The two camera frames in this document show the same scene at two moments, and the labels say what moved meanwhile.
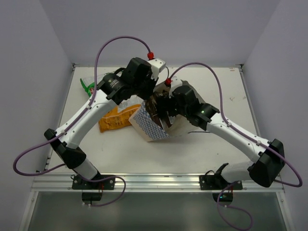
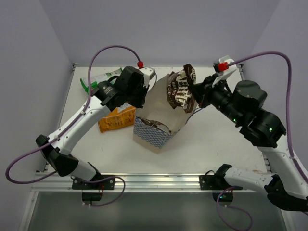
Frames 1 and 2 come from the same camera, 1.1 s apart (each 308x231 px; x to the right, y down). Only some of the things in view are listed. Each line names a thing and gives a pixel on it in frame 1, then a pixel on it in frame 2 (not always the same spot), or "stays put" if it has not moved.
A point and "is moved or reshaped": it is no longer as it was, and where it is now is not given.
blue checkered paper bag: [144, 128] is moved or reshaped
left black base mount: [79, 183] stays put
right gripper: [164, 101] to [205, 88]
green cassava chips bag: [88, 82] stays put
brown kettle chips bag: [151, 109] to [178, 92]
